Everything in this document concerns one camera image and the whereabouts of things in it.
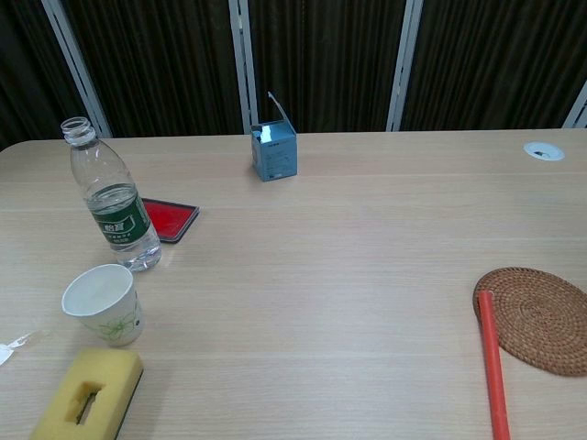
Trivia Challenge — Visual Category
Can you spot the transparent plastic water bottle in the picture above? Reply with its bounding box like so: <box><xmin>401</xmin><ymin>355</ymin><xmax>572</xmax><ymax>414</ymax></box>
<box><xmin>61</xmin><ymin>116</ymin><xmax>163</xmax><ymax>272</ymax></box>

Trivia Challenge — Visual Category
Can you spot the white paper cup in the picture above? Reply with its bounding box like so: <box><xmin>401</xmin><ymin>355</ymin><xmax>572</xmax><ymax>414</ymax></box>
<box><xmin>61</xmin><ymin>263</ymin><xmax>144</xmax><ymax>348</ymax></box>

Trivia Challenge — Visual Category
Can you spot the blue cardboard box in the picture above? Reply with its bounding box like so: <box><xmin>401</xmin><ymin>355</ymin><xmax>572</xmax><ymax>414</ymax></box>
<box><xmin>249</xmin><ymin>90</ymin><xmax>299</xmax><ymax>183</ymax></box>

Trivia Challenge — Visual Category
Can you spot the red ink pad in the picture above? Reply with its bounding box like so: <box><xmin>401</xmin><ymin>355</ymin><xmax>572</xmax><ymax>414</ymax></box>
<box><xmin>139</xmin><ymin>197</ymin><xmax>201</xmax><ymax>245</ymax></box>

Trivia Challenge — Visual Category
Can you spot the black pleated partition panel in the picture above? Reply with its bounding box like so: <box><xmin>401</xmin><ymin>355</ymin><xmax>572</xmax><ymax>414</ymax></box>
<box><xmin>240</xmin><ymin>0</ymin><xmax>409</xmax><ymax>135</ymax></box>
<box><xmin>61</xmin><ymin>0</ymin><xmax>247</xmax><ymax>138</ymax></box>
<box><xmin>0</xmin><ymin>0</ymin><xmax>100</xmax><ymax>152</ymax></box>
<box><xmin>401</xmin><ymin>0</ymin><xmax>587</xmax><ymax>132</ymax></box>

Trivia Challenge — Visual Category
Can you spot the yellow sponge block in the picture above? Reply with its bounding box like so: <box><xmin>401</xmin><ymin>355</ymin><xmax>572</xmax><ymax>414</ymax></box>
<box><xmin>28</xmin><ymin>347</ymin><xmax>145</xmax><ymax>440</ymax></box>

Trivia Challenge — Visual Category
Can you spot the red pencil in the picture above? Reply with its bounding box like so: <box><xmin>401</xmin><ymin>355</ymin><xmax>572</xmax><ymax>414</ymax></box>
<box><xmin>478</xmin><ymin>291</ymin><xmax>512</xmax><ymax>440</ymax></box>

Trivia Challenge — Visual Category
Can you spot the woven rattan coaster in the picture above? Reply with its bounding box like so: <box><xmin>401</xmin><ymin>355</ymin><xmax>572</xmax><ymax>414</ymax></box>
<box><xmin>472</xmin><ymin>267</ymin><xmax>587</xmax><ymax>378</ymax></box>

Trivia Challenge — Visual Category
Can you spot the clear plastic wrapper scrap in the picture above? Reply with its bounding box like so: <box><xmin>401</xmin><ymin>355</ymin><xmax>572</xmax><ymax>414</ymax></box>
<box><xmin>0</xmin><ymin>329</ymin><xmax>51</xmax><ymax>368</ymax></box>

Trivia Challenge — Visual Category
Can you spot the grey metal partition post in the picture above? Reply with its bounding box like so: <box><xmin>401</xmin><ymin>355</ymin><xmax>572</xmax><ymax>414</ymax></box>
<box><xmin>40</xmin><ymin>0</ymin><xmax>113</xmax><ymax>138</ymax></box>
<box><xmin>227</xmin><ymin>0</ymin><xmax>259</xmax><ymax>135</ymax></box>
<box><xmin>385</xmin><ymin>0</ymin><xmax>424</xmax><ymax>133</ymax></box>
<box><xmin>562</xmin><ymin>80</ymin><xmax>587</xmax><ymax>129</ymax></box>

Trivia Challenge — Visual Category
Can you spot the white cable grommet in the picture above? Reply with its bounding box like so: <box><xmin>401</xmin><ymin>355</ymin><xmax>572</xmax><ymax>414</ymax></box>
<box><xmin>523</xmin><ymin>140</ymin><xmax>566</xmax><ymax>161</ymax></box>

